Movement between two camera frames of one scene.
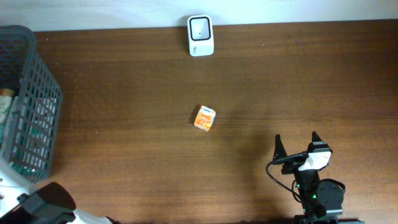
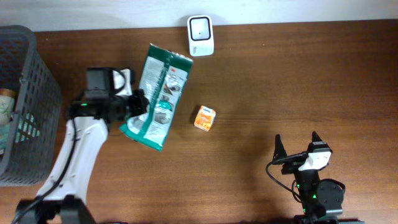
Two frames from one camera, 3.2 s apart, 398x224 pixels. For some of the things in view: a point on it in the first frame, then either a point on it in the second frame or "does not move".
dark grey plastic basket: x=32 y=147 does not move
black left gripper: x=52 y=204 -> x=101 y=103
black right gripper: x=278 y=151 does not move
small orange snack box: x=204 y=118 does not move
